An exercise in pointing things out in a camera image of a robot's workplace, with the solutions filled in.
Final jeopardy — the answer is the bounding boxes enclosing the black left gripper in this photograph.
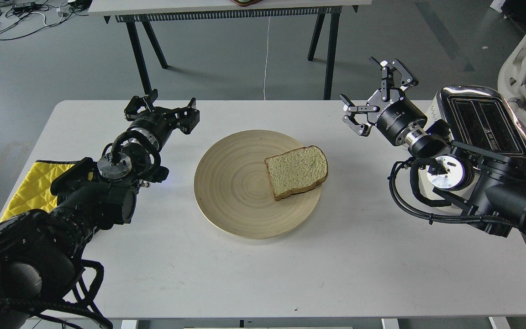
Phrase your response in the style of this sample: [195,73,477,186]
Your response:
[124,88,200,149]

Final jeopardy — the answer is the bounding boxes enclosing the slice of bread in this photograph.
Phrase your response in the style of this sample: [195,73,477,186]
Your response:
[264,145,328,201]

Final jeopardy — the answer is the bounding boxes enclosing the cream chrome toaster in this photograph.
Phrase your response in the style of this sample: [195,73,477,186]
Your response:
[425,85,526,191]

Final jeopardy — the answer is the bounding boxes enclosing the round wooden plate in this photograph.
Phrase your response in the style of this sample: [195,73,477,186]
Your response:
[194,130,322,239]

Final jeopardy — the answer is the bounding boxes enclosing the yellow quilted cloth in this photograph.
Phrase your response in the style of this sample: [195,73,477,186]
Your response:
[0,160,94,223]

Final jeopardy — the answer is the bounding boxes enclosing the power strips and floor cables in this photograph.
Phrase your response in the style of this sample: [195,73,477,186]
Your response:
[0,0,93,46]

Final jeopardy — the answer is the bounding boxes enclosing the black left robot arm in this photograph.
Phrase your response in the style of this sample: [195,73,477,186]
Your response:
[0,90,199,329]

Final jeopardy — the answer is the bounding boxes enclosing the white toaster power cable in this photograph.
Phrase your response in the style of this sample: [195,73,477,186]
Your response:
[263,16,271,101]

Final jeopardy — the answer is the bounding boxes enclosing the brown object on back table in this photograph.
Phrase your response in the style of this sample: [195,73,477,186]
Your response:
[231,0,261,7]

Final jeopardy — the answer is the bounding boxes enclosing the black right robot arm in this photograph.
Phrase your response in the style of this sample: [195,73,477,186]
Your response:
[340,59,526,237]

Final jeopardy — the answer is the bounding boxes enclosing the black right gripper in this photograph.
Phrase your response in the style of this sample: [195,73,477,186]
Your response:
[339,57,428,147]

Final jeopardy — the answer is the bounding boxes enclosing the white table with black legs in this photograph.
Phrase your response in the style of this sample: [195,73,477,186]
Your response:
[87,0,372,100]

